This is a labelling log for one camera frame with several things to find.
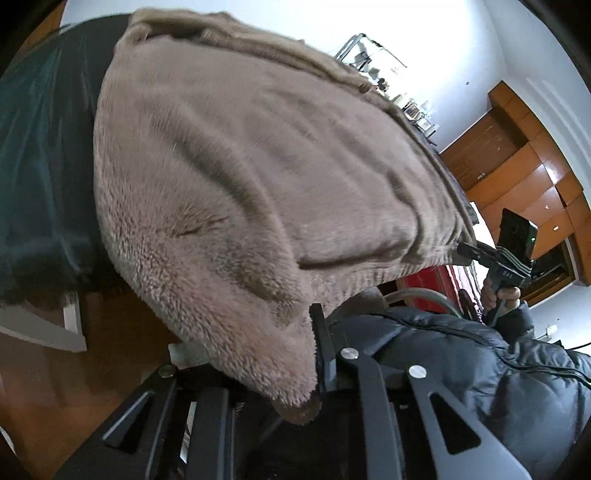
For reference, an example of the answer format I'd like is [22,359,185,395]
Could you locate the wooden wardrobe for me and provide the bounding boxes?
[466,80,591,305]

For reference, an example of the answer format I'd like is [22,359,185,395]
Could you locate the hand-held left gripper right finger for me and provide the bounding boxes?
[308,302,534,480]

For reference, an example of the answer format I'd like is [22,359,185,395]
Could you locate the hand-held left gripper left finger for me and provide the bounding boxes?
[53,364,241,480]

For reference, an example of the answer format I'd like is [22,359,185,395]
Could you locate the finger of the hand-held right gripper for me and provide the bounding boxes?
[456,242,499,268]

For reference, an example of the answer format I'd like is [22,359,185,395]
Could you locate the grey curved tube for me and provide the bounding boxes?
[382,287,463,319]

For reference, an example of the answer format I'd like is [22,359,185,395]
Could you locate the red cloth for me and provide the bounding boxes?
[397,263,476,319]

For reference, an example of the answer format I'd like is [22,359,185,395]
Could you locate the person's right hand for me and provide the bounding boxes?
[480,279,522,319]

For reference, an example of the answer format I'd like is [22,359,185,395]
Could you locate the brown fleece sweater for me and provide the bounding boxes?
[92,8,478,425]

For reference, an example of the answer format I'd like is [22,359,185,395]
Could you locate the white bed frame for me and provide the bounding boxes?
[0,291,88,354]

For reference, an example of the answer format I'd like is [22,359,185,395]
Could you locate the brown wooden door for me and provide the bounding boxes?
[441,111,532,190]

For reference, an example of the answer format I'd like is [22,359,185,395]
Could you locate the dark puffer jacket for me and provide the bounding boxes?
[323,300,591,480]

